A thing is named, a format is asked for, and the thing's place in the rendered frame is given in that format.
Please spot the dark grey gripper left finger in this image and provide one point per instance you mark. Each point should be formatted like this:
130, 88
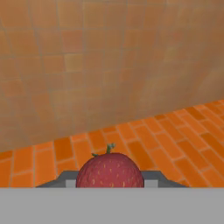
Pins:
64, 180

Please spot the red strawberry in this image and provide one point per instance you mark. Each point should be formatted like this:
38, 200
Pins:
110, 172

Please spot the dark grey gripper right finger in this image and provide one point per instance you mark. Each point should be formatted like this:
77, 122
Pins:
157, 180

